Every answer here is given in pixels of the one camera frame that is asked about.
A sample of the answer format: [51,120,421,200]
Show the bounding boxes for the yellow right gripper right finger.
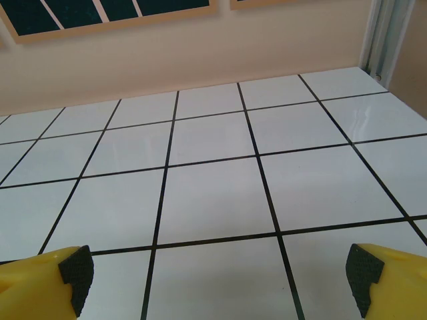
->
[346,243,427,320]

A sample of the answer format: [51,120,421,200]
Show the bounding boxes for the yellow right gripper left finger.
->
[0,245,95,320]

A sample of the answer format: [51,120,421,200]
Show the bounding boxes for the aluminium frame post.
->
[359,0,412,81]

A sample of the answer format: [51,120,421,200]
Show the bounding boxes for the wall panel pink flower outlines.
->
[0,0,220,45]

